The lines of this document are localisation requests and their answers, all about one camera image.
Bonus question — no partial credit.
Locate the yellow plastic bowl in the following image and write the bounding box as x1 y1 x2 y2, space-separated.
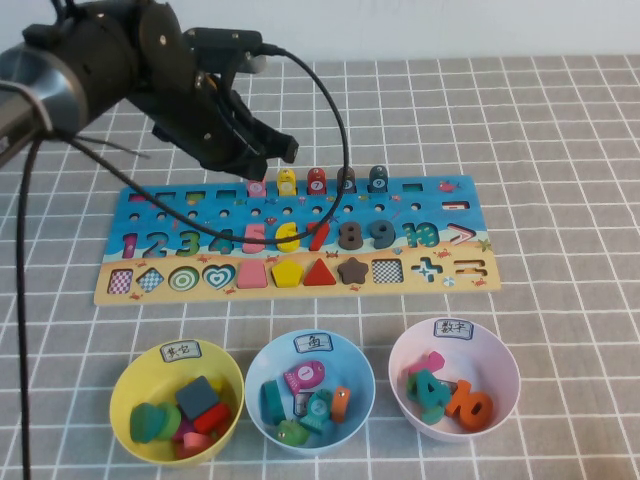
109 339 246 467

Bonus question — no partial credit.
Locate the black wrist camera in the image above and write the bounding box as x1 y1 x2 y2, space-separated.
183 28 269 76

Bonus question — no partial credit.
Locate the dark teal fish piece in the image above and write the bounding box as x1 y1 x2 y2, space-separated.
368 165 390 195

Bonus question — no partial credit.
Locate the teal fish piece number two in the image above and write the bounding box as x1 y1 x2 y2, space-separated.
298 388 335 434

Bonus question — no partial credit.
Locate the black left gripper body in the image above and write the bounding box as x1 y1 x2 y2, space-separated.
128 69 262 177

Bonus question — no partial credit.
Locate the grey fish piece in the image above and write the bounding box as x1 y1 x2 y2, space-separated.
293 390 317 417

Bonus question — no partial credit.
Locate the teal number four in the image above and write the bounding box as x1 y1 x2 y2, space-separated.
412 368 454 407

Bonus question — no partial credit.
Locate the thin black cable tie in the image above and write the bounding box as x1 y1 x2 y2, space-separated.
69 132 152 161

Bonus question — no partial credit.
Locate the pink trapezoid block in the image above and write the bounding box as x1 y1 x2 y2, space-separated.
236 261 269 290

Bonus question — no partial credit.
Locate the brown fish piece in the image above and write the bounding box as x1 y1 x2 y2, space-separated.
335 166 357 195

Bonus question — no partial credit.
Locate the orange fish piece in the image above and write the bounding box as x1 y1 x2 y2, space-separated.
329 385 351 425

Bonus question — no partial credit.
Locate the blue wooden number puzzle board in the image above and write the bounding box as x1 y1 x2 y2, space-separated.
93 174 502 307

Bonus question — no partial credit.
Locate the brown star block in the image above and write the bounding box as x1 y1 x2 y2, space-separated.
336 256 371 284

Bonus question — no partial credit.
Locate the teal fish piece on edge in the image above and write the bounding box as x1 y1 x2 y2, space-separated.
259 379 288 426

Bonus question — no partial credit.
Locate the red triangle block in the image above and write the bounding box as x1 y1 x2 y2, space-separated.
302 258 337 287

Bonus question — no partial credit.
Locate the thick black camera cable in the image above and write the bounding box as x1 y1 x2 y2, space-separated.
16 43 351 480

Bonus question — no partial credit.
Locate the pink plastic bowl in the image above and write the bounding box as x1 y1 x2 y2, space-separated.
387 316 522 444

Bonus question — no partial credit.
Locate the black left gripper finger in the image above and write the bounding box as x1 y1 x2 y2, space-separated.
238 113 300 166
219 143 270 183

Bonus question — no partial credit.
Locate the green round block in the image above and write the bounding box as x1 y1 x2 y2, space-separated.
157 401 183 441

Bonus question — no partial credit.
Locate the dark teal number nine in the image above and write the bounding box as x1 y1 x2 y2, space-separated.
369 219 398 250

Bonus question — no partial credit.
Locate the pink shape block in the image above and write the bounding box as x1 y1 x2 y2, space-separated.
174 430 214 459

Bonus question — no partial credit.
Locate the yellow pentagon block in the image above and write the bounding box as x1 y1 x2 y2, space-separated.
271 259 305 288

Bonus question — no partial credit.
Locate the light blue plastic bowl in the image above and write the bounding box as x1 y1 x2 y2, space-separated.
244 328 376 457

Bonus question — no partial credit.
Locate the red number seven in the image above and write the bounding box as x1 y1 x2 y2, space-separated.
305 221 332 253

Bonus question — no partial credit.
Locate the green fish piece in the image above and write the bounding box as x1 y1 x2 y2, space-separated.
272 419 311 447

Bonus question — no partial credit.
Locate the grey white-grid tablecloth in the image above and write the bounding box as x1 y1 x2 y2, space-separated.
0 53 640 480

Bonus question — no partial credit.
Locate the dark grey square block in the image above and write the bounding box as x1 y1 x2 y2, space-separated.
174 375 222 422

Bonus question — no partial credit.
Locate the pink number five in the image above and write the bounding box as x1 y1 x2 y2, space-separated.
242 223 269 255

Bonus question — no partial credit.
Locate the green heart block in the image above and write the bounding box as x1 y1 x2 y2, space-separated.
129 402 167 445

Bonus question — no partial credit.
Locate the brown number eight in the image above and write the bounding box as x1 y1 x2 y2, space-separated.
337 220 366 252

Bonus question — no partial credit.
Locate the red shape block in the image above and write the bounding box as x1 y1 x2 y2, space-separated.
192 402 233 435

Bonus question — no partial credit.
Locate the magenta fish piece number one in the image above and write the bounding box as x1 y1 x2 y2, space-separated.
283 360 327 393

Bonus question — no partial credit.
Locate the yellow number six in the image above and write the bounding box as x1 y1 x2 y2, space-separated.
273 222 302 254

